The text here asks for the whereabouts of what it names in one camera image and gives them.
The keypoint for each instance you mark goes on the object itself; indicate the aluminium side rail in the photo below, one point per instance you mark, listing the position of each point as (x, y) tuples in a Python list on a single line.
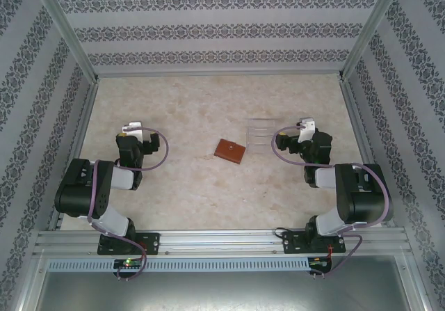
[(76, 151), (365, 144)]

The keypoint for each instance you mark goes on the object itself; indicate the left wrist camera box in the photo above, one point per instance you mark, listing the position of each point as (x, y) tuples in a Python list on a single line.
[(133, 130)]

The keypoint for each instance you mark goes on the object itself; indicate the aluminium mounting rail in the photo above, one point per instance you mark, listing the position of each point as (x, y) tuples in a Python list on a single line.
[(222, 242)]

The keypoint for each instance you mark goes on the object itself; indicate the circuit board with green light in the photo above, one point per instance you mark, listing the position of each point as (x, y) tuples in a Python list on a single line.
[(128, 263)]

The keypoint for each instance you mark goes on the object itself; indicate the aluminium frame post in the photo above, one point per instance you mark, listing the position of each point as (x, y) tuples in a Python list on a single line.
[(372, 29), (67, 29)]

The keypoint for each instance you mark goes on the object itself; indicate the grey metal sheet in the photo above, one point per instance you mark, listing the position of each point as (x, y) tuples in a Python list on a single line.
[(222, 290)]

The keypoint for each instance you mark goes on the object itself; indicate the clear acrylic card stand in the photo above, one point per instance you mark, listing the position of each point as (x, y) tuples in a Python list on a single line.
[(260, 135)]

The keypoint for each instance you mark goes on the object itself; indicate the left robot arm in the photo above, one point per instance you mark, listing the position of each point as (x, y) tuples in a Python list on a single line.
[(80, 185)]

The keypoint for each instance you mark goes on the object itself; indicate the brown leather card holder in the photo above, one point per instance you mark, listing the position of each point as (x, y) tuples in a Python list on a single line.
[(229, 152)]

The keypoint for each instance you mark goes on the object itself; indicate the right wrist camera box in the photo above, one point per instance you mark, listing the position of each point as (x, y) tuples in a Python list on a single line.
[(308, 128)]

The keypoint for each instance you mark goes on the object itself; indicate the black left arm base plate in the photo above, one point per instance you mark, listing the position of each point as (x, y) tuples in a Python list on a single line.
[(151, 243)]

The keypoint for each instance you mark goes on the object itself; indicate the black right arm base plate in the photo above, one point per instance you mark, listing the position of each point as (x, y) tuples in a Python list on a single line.
[(292, 241)]

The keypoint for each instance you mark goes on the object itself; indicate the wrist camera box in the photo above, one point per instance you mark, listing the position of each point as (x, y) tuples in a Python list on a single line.
[(308, 128), (133, 130)]

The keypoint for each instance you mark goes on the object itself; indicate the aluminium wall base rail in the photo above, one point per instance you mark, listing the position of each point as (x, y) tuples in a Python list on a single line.
[(219, 75)]

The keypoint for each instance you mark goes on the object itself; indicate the small circuit board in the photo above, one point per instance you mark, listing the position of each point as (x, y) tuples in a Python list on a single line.
[(320, 262)]

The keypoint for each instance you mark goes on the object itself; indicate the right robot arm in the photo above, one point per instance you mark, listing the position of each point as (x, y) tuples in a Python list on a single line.
[(365, 199)]

